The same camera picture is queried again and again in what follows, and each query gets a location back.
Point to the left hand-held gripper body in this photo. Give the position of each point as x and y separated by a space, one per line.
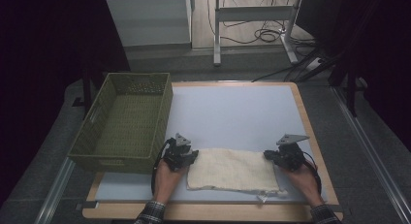
177 154

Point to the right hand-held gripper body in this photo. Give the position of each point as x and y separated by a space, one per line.
290 154

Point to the cream knitted towel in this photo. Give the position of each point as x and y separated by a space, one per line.
232 170

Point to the green woven plastic basket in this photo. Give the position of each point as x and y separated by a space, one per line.
129 133

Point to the person's left hand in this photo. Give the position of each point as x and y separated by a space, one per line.
168 182

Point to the person's right hand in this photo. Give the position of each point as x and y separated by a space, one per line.
305 182

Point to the light grey table mat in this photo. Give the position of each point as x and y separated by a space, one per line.
232 117

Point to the black tape piece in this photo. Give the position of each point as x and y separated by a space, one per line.
88 205
336 207

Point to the dark metal stand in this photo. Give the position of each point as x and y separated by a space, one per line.
350 88
88 88

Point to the white power strip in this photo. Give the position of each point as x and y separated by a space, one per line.
314 64

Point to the white cabinet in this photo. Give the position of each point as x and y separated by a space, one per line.
151 20

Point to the aluminium rail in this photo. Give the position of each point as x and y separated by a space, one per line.
371 153
55 191

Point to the grey metal desk frame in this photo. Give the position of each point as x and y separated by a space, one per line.
255 13

